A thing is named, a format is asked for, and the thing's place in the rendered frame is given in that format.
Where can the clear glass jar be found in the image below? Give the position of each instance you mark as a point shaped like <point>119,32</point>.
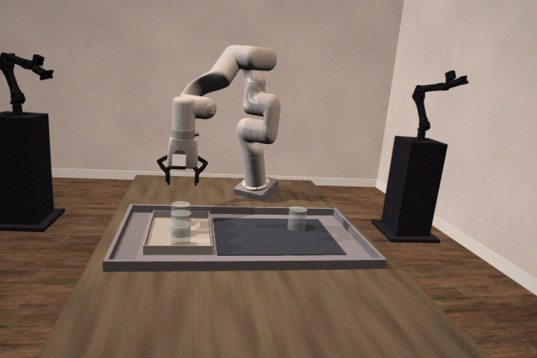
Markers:
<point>181,215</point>
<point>297,218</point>
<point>179,232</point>
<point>180,205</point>

